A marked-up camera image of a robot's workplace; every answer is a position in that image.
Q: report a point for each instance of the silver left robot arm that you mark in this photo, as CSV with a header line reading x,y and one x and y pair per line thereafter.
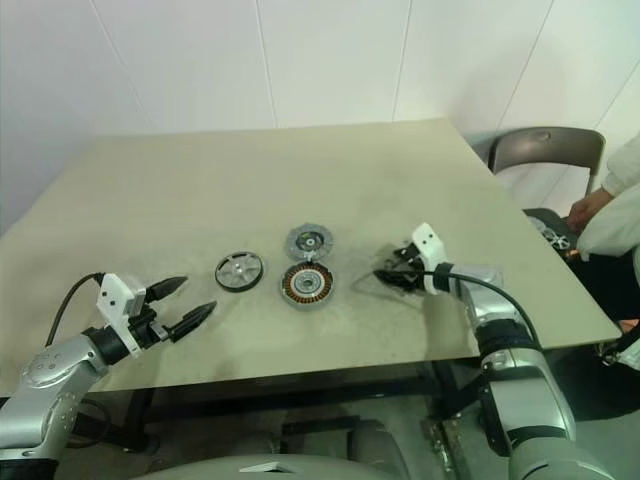
x,y
50,365

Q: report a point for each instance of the black-rimmed spoked rotor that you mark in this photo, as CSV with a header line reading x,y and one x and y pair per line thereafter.
x,y
240,270

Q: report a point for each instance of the person's bare hand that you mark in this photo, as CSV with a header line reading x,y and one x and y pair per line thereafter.
x,y
587,207

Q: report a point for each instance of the black folding chair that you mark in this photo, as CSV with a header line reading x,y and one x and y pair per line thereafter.
x,y
545,150

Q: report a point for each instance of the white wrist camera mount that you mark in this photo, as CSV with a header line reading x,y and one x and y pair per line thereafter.
x,y
427,240
115,290

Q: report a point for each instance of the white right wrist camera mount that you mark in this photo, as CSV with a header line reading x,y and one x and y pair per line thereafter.
x,y
427,240

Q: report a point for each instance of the black flat bar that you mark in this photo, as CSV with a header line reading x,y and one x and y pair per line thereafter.
x,y
320,425

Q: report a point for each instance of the grey rounded robot chest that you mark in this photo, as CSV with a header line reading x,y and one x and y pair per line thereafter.
x,y
200,465

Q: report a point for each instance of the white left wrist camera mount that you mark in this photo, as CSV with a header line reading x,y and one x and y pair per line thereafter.
x,y
115,290

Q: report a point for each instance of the dark grey rounded shape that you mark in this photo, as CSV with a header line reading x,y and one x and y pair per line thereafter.
x,y
380,440

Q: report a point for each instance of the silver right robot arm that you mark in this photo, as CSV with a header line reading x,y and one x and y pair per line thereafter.
x,y
530,390

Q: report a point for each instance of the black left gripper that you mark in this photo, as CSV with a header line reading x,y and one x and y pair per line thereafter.
x,y
147,330

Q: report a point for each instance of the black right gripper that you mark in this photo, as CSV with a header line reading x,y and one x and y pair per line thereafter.
x,y
410,265

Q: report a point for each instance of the grey hinged housing lid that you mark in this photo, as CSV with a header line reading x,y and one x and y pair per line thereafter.
x,y
310,242

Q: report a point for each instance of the worn metal floor rail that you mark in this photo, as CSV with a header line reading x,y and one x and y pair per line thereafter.
x,y
445,450

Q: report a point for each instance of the dark metal table frame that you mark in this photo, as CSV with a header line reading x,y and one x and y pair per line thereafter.
x,y
135,415

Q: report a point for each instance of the person in white jacket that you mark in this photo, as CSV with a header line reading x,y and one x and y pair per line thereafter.
x,y
620,200

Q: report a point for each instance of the grey motor housing with stator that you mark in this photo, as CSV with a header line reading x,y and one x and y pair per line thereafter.
x,y
295,296

